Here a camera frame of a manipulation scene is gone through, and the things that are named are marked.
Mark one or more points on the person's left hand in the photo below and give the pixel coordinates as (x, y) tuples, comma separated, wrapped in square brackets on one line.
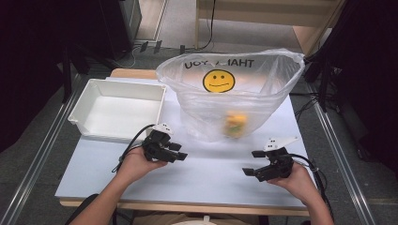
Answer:
[(134, 165)]

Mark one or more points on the person's right hand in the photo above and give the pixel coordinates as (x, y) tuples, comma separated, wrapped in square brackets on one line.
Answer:
[(298, 184)]

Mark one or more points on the black curtain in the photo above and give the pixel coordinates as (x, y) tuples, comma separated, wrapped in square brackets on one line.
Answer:
[(31, 62), (369, 62)]

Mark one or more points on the black metal stand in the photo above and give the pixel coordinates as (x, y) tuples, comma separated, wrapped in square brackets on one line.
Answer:
[(66, 78), (324, 84)]

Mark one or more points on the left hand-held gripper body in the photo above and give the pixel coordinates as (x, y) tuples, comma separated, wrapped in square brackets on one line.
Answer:
[(155, 146)]

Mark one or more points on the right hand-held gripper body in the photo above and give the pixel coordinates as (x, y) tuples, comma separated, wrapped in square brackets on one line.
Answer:
[(278, 164)]

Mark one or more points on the clear smiley plastic bag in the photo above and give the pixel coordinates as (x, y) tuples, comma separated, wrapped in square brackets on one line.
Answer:
[(269, 93)]

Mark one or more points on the dark cabinet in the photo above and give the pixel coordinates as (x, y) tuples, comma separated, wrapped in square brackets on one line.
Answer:
[(123, 25)]

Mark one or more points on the metal floor rail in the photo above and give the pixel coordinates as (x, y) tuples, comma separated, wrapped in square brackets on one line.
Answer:
[(344, 168), (40, 150)]

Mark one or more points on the black plug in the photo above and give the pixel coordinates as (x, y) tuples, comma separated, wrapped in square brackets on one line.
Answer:
[(144, 47), (157, 47), (182, 49)]

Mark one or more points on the yellow drink carton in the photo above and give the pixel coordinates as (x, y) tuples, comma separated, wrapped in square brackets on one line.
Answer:
[(235, 125)]

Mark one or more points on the light wooden shelf frame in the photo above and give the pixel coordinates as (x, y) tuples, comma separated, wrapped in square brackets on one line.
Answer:
[(259, 12)]

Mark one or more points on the white plastic tray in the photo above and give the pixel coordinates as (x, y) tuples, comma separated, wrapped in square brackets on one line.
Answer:
[(122, 115)]

